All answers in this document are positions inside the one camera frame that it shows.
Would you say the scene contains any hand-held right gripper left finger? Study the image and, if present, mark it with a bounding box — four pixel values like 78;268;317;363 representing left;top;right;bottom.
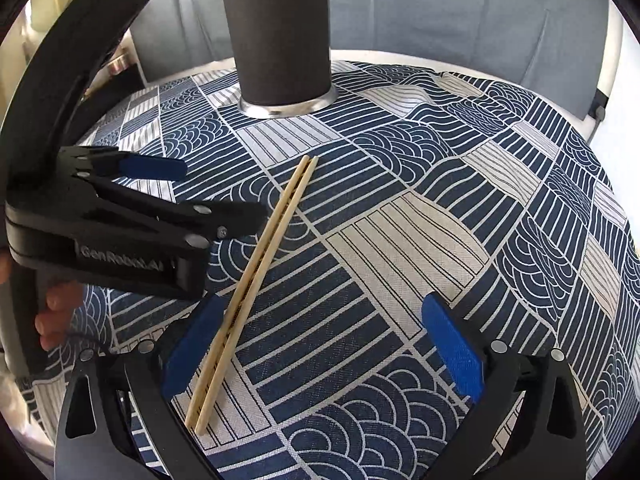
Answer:
55;292;226;480

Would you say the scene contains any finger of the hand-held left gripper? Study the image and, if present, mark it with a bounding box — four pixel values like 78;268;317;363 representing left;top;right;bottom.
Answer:
57;146;187;183
75;175;269;251

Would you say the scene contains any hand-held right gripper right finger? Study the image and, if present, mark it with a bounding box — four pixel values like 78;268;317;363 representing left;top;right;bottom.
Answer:
421;292;586;480

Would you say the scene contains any bamboo chopstick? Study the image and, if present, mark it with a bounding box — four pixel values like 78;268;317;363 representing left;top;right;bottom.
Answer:
185;156;312;428
195;157;320;435

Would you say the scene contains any black cylindrical utensil holder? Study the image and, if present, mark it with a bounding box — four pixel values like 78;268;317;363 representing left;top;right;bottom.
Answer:
220;0;338;120

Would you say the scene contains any person's left hand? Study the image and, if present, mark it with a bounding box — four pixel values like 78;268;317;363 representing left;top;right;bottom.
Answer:
35;281;86;352

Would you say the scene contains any shiny metal bowl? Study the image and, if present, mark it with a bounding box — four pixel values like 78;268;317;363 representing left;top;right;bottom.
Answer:
102;45;135;77

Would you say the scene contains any blue white patterned tablecloth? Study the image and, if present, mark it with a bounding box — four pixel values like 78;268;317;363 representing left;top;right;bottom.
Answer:
10;60;640;480

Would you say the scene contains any black clip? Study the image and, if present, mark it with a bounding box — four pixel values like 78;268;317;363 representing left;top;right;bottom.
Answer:
590;87;609;126

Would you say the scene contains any blue backdrop cloth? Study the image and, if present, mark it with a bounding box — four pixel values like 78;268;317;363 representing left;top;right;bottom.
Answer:
115;0;608;118

